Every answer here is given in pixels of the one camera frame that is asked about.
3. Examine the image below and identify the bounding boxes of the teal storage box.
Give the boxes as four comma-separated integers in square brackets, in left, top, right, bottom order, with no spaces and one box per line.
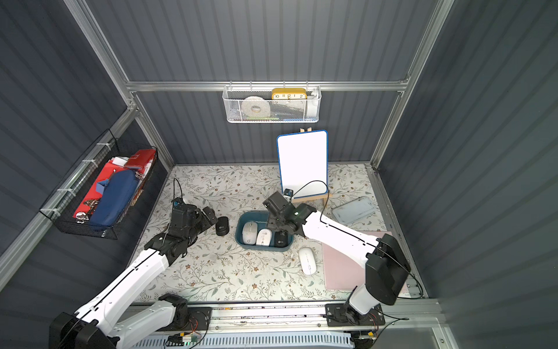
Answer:
[235,211,294,253]

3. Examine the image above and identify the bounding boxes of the black mouse with logo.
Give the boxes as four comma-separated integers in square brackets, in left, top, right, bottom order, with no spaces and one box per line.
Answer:
[274,231,289,248]

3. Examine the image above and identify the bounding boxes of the white Lecoo mouse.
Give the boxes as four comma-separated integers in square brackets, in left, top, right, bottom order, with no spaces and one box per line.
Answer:
[256,228,273,247]

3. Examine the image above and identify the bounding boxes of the grey white mouse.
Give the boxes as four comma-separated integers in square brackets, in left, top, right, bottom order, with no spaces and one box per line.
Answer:
[241,221,259,245]

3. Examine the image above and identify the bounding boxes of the white slim mouse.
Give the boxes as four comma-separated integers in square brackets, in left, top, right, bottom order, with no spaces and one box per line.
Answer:
[299,247,317,276]

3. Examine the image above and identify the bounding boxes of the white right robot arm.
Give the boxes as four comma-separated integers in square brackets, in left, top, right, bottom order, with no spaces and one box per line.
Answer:
[263,191,411,320]

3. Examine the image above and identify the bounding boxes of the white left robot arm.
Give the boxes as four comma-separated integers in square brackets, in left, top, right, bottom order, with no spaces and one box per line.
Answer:
[48,198,217,348]

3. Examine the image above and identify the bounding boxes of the floral patterned table mat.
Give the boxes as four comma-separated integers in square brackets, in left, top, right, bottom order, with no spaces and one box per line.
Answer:
[126,163,413,302]

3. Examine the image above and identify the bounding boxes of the blue framed whiteboard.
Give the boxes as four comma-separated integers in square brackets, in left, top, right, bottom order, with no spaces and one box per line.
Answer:
[276,129,330,202]

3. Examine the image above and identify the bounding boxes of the navy blue pouch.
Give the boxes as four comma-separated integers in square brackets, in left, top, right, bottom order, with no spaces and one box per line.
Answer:
[89,170,139,231]

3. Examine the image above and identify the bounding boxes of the red package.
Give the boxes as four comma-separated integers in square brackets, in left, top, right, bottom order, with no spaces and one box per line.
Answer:
[74,148,158,224]

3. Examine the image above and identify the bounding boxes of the pale blue plastic lid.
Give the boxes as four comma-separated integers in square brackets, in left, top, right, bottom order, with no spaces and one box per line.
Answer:
[332,196,377,225]

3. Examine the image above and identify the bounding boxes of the pink clipboard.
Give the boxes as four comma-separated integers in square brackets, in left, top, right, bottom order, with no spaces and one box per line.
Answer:
[322,243,366,292]

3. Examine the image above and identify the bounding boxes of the white tape roll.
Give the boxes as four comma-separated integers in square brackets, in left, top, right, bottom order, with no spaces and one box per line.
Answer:
[241,96,271,119]

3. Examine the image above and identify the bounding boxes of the yellow clock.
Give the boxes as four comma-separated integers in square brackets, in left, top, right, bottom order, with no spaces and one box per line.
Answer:
[271,87,308,100]

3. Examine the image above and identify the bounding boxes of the black wire wall basket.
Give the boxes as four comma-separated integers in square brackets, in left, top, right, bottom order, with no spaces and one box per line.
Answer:
[39,135,158,240]

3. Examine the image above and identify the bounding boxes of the white wire mesh basket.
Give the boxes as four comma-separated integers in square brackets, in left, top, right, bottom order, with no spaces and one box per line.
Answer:
[222,84,322,124]

